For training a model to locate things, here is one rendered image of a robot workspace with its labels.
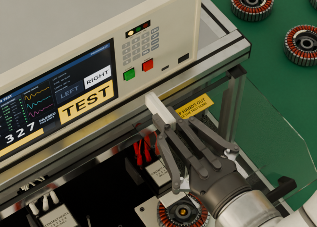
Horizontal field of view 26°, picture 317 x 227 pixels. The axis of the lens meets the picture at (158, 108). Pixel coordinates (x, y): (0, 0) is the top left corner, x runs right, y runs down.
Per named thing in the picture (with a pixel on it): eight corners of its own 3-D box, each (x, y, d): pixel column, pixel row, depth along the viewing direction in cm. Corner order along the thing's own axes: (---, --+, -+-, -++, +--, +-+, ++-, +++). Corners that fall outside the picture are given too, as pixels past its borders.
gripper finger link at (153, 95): (172, 122, 111) (176, 120, 111) (148, 92, 114) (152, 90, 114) (172, 131, 113) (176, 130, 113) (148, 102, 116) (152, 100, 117)
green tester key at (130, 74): (135, 77, 119) (135, 71, 117) (126, 81, 118) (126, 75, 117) (131, 72, 119) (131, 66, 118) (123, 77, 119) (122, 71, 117)
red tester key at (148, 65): (153, 67, 120) (153, 61, 118) (145, 72, 119) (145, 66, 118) (150, 63, 120) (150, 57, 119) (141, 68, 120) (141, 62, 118)
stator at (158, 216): (219, 223, 146) (220, 216, 143) (175, 251, 142) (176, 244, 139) (189, 184, 151) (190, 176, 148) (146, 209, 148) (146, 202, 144)
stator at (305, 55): (336, 53, 175) (339, 44, 171) (304, 74, 171) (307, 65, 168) (305, 26, 179) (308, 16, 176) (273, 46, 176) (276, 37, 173)
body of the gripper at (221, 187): (211, 230, 106) (177, 185, 110) (254, 202, 109) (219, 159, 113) (214, 209, 100) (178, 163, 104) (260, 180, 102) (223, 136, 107)
